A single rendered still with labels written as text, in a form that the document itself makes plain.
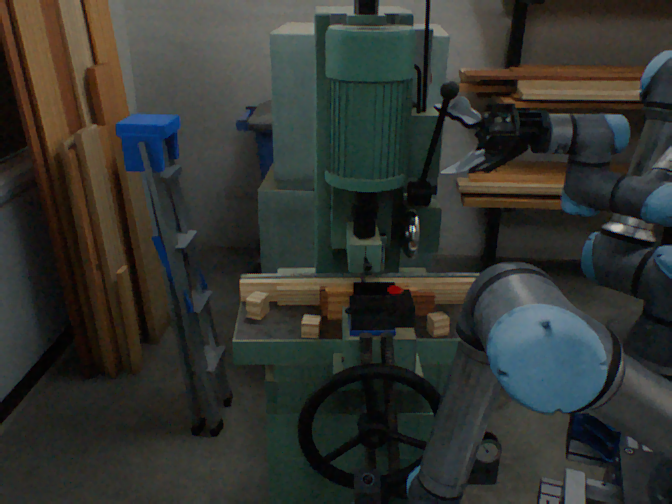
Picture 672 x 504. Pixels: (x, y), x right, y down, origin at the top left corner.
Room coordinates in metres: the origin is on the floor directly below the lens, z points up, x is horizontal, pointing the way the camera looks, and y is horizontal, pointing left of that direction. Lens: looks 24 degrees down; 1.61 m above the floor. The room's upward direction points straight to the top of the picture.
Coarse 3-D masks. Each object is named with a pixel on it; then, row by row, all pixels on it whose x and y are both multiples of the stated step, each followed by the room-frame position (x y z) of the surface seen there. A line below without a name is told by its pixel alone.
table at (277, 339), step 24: (240, 312) 1.28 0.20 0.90; (288, 312) 1.29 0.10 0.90; (312, 312) 1.29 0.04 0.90; (456, 312) 1.29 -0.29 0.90; (240, 336) 1.18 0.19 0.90; (264, 336) 1.18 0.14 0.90; (288, 336) 1.18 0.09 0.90; (336, 336) 1.18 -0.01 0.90; (432, 336) 1.19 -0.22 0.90; (456, 336) 1.19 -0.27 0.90; (240, 360) 1.16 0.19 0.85; (264, 360) 1.16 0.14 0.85; (288, 360) 1.17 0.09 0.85; (312, 360) 1.17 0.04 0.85; (336, 360) 1.14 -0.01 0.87; (432, 360) 1.17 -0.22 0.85; (360, 384) 1.07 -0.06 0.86
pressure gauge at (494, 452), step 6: (486, 432) 1.14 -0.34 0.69; (486, 438) 1.12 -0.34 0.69; (492, 438) 1.12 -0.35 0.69; (480, 444) 1.12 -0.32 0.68; (486, 444) 1.12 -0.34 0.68; (492, 444) 1.12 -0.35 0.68; (498, 444) 1.11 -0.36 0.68; (480, 450) 1.11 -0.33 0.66; (492, 450) 1.12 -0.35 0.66; (498, 450) 1.12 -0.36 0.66; (480, 456) 1.11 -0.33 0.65; (486, 456) 1.12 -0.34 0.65; (492, 456) 1.12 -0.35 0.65; (498, 456) 1.11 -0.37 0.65; (486, 462) 1.11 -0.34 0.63
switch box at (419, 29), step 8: (416, 32) 1.61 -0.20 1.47; (424, 32) 1.61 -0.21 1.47; (432, 32) 1.61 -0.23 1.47; (416, 40) 1.61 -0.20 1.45; (424, 40) 1.61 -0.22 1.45; (432, 40) 1.61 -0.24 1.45; (416, 48) 1.61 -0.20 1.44; (432, 48) 1.62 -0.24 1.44; (416, 56) 1.61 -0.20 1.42; (416, 64) 1.61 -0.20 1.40; (416, 72) 1.61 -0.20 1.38; (416, 80) 1.61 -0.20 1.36; (416, 88) 1.61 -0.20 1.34; (416, 96) 1.61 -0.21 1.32
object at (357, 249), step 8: (352, 224) 1.40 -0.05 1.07; (352, 232) 1.36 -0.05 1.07; (376, 232) 1.35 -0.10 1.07; (352, 240) 1.31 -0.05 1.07; (360, 240) 1.31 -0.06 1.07; (368, 240) 1.31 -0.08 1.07; (376, 240) 1.31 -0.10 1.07; (352, 248) 1.28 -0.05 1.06; (360, 248) 1.28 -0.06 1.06; (368, 248) 1.29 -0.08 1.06; (376, 248) 1.29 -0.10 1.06; (352, 256) 1.28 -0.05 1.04; (360, 256) 1.28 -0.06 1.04; (368, 256) 1.29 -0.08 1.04; (376, 256) 1.29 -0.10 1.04; (352, 264) 1.28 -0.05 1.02; (360, 264) 1.28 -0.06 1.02; (376, 264) 1.29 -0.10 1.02; (352, 272) 1.28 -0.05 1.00; (360, 272) 1.29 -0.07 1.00; (368, 272) 1.29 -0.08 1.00; (376, 272) 1.29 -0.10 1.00
